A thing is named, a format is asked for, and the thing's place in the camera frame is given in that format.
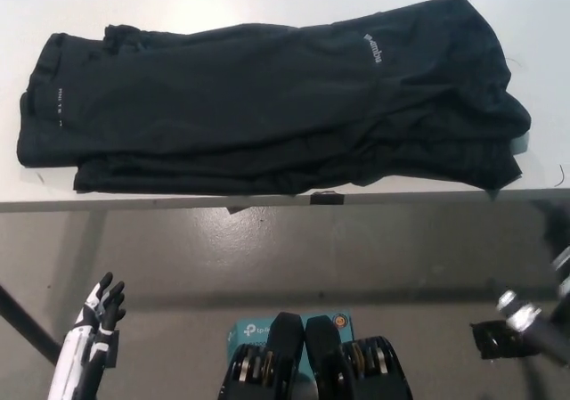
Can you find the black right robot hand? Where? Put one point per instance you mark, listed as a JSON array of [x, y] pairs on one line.
[[516, 311]]

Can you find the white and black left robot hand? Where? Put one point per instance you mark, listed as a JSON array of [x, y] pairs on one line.
[[75, 351]]

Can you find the black shorts garment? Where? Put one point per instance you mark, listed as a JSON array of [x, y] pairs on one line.
[[249, 115]]

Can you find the black table leg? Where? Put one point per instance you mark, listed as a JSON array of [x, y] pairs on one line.
[[26, 322]]

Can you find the teal tp-link box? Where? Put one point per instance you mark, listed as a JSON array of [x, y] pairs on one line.
[[249, 331]]

